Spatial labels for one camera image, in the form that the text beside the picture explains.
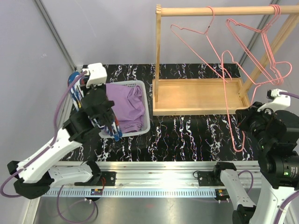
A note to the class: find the wooden clothes rack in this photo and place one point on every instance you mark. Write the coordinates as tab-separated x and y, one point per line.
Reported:
211	95

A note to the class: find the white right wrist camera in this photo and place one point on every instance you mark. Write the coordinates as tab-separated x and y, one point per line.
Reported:
278	100

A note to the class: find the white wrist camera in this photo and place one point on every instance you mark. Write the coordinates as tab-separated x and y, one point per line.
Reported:
97	75
278	100

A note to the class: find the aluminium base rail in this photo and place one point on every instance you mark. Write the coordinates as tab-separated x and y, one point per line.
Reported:
158	179

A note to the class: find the purple trousers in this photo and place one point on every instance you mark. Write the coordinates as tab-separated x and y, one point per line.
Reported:
128	106

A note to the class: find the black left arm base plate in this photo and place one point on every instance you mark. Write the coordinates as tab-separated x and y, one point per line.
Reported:
106	178

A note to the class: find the blue patterned trousers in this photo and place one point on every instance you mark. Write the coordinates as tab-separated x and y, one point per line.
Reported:
76	88

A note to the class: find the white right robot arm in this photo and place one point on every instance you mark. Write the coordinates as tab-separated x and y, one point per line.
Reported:
277	133

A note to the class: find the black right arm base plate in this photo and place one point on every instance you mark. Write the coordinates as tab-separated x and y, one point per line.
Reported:
205	178

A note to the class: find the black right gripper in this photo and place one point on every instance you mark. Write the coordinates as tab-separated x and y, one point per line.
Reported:
253	112

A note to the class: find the white perforated plastic basket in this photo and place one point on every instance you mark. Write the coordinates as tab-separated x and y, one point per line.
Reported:
146	118

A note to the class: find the aluminium corner frame post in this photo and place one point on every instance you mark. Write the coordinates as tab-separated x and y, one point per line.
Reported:
50	25

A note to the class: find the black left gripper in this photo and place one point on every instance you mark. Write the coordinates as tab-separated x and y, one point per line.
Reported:
103	86

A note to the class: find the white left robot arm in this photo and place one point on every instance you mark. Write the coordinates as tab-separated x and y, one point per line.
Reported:
38	173

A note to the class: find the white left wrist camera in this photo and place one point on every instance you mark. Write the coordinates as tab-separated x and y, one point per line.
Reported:
97	75

